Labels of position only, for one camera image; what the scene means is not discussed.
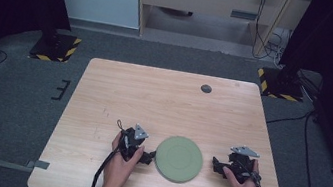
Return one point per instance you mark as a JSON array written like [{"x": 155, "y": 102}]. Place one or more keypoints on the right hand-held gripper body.
[{"x": 239, "y": 162}]

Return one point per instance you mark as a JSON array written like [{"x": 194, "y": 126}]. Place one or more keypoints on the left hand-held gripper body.
[{"x": 134, "y": 137}]

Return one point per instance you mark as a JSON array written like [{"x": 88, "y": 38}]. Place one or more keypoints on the person's left hand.
[{"x": 116, "y": 173}]

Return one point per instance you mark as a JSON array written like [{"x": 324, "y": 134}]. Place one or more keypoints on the grey round table grommet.
[{"x": 206, "y": 88}]

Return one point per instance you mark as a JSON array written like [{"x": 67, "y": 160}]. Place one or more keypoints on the black stand base striped edge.
[
  {"x": 282, "y": 86},
  {"x": 55, "y": 49}
]

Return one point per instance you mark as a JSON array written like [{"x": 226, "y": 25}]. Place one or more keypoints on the grey tape strip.
[{"x": 40, "y": 164}]

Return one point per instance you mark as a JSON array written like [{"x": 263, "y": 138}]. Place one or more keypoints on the grey desk label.
[{"x": 243, "y": 15}]

